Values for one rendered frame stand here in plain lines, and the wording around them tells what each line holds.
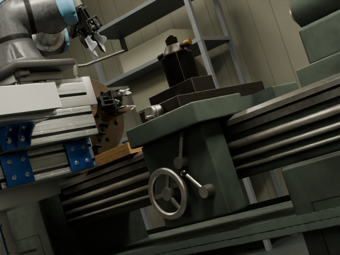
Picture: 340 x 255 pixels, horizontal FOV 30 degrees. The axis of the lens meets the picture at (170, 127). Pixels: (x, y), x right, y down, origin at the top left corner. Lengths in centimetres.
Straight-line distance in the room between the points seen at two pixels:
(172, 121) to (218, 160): 17
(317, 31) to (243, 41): 387
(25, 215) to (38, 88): 101
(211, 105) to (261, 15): 378
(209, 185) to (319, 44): 48
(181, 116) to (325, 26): 45
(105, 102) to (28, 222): 61
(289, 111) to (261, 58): 381
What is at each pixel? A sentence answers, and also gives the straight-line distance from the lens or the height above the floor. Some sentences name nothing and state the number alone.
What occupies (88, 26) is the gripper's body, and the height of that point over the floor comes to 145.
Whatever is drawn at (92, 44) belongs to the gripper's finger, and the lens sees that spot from 266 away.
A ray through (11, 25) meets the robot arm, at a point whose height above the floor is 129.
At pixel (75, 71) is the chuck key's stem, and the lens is 257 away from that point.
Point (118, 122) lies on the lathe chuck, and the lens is 257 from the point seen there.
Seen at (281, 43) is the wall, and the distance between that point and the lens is 541.
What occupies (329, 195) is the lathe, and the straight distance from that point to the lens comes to 158.
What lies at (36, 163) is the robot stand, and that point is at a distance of 175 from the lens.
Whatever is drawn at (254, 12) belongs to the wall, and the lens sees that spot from 553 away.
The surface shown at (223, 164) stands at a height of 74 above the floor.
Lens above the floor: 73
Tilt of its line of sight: 5 degrees up
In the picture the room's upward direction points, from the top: 18 degrees counter-clockwise
